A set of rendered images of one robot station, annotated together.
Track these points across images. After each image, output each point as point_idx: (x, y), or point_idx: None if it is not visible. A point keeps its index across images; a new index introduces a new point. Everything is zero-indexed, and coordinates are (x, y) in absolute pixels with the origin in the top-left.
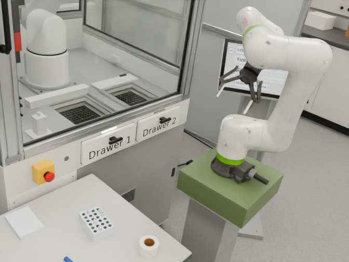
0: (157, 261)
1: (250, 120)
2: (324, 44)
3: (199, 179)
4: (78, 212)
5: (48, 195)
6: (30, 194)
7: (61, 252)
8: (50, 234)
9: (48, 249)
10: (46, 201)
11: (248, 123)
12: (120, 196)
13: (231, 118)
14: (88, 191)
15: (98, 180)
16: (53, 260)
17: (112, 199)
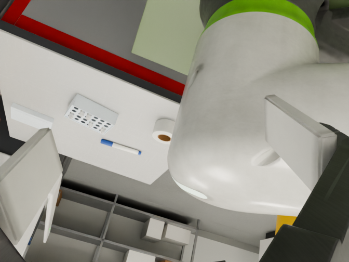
0: None
1: (290, 212)
2: None
3: (188, 69)
4: (57, 96)
5: (2, 81)
6: None
7: (91, 134)
8: (64, 122)
9: (80, 133)
10: (12, 90)
11: (278, 214)
12: (74, 63)
13: (199, 197)
14: (28, 64)
15: (14, 40)
16: (93, 139)
17: (71, 71)
